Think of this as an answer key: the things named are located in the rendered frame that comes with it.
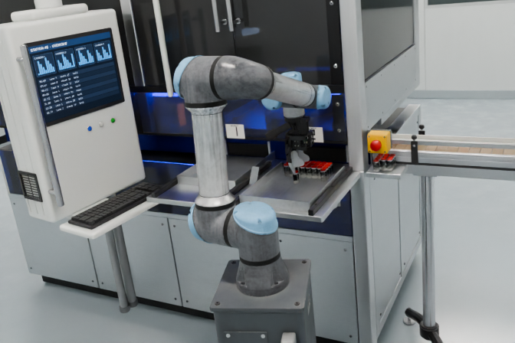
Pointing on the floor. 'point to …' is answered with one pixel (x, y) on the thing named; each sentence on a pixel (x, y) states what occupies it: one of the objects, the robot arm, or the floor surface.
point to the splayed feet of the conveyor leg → (422, 326)
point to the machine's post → (357, 142)
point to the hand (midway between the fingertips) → (293, 168)
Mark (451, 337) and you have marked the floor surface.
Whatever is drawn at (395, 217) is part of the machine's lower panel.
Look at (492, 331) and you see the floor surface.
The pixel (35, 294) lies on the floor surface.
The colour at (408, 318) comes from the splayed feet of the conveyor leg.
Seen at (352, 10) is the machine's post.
